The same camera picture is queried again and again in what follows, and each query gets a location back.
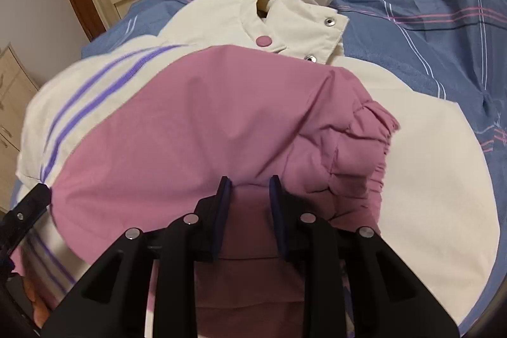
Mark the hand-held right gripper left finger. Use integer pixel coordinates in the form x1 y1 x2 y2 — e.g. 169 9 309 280
41 176 233 338

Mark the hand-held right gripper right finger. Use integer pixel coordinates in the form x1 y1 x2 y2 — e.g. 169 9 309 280
269 176 460 338

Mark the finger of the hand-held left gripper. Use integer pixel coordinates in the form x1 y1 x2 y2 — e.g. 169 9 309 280
0 183 52 263

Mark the cream and pink jacket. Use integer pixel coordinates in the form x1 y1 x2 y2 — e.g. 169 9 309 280
16 0 500 338

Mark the cream drawer unit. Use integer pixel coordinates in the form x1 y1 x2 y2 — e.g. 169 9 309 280
0 43 40 214

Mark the blue plaid bed sheet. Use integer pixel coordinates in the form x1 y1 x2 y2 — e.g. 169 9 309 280
9 0 507 338

